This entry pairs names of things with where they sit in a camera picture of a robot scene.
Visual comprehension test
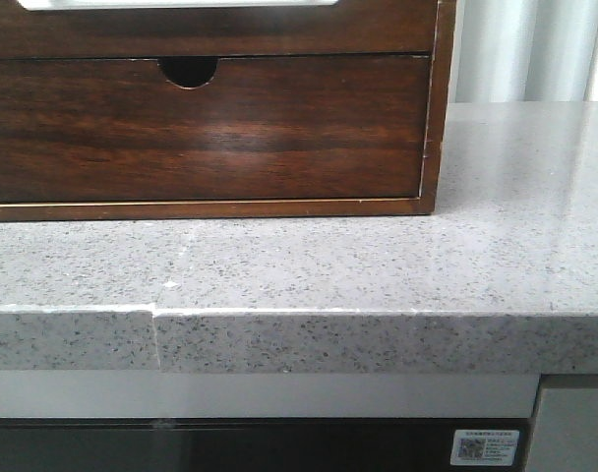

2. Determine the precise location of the grey panel under countertop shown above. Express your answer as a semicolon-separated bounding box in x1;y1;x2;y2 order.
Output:
0;370;539;419

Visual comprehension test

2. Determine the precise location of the white curtain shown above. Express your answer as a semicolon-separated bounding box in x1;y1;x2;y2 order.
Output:
448;1;598;103

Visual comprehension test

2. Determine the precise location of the dark wooden drawer cabinet frame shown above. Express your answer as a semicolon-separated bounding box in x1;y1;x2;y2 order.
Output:
0;1;456;222

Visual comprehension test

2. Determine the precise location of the grey cabinet door panel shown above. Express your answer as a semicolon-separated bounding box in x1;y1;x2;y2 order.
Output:
525;375;598;471

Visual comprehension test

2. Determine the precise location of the wooden drawer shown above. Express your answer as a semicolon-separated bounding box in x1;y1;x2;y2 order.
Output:
0;54;430;204
0;1;438;59

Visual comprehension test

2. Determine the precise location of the black glass appliance door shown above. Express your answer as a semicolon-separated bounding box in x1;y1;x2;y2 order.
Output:
0;418;530;471

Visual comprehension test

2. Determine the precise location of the white QR code sticker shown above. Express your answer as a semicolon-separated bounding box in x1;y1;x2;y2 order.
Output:
449;430;520;467

